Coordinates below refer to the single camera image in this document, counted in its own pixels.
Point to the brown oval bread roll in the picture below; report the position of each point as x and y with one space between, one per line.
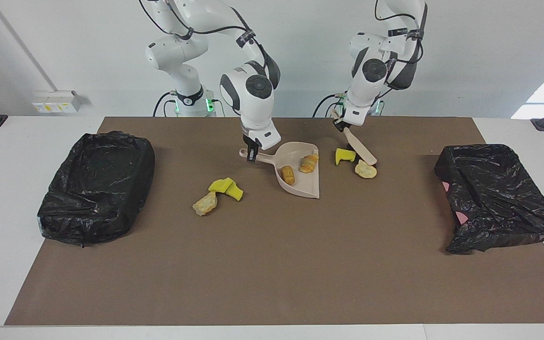
288 175

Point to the black trash bag lined bin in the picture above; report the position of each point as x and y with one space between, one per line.
97 189

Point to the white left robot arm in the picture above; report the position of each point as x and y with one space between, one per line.
361 94

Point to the beige plastic dustpan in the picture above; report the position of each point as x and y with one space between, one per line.
300 182

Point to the brown table mat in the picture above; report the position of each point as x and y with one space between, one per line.
272 283

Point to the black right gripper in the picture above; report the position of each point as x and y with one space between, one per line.
251 140

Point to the black trash bag pink bin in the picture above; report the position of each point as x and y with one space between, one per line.
498 198

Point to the notched yellow sponge piece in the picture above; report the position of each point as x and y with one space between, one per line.
344 156

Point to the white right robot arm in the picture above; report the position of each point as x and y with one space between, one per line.
255 108

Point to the white wall outlet box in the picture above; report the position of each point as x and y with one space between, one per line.
57 101

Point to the beige hand brush black bristles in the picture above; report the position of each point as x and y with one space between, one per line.
359 147

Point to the pink plastic bin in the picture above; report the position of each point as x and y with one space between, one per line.
462 218

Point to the white wall conduit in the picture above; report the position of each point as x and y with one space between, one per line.
25 47

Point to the beige toast piece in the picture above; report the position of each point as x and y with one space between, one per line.
205 204

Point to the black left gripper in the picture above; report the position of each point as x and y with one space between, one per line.
340 125

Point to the pale bread piece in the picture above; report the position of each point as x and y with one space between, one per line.
366 170

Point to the orange striped croissant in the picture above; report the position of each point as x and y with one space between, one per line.
309 163

